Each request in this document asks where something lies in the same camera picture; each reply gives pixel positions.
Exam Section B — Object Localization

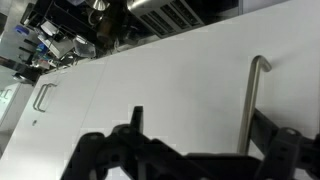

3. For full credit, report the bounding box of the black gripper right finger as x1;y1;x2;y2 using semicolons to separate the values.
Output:
250;109;320;180

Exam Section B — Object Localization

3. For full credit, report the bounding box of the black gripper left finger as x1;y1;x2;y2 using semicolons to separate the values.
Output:
60;105;188;180

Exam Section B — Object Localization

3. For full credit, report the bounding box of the white cupboard door far right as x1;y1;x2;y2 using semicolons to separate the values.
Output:
0;60;106;180

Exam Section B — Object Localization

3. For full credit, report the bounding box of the white cupboard door right-centre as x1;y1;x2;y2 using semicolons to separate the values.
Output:
59;0;320;180

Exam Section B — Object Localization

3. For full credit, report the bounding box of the steel four-slot toaster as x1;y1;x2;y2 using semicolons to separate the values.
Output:
127;0;204;38

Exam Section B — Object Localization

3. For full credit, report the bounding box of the steel handle right-centre door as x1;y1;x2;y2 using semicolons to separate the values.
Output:
237;55;272;155

